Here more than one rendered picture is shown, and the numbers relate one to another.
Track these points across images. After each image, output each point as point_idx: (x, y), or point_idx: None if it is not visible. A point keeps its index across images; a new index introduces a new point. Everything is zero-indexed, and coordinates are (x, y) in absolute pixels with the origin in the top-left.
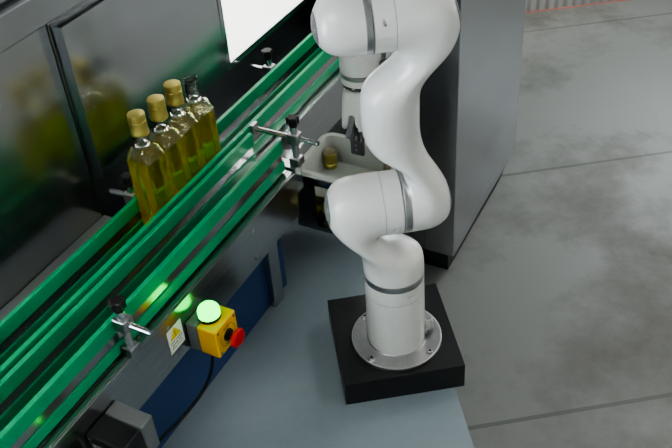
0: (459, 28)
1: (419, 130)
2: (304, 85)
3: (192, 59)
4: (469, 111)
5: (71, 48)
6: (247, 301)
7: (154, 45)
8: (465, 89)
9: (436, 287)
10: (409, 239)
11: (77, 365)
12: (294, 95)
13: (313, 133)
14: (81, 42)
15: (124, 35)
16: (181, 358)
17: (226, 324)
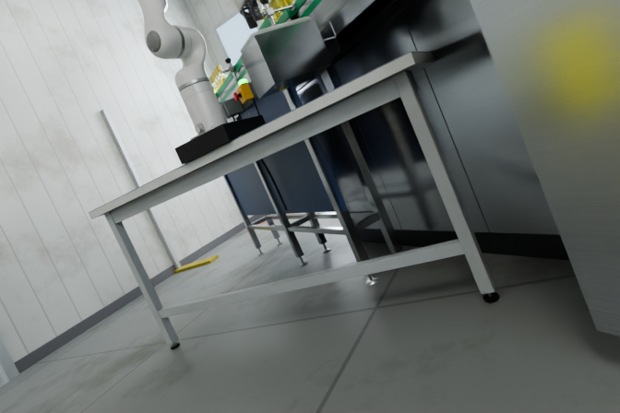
0: None
1: (140, 1)
2: None
3: None
4: (552, 29)
5: None
6: (282, 102)
7: None
8: None
9: (219, 125)
10: (182, 68)
11: (230, 76)
12: None
13: (335, 18)
14: None
15: None
16: (260, 104)
17: (238, 89)
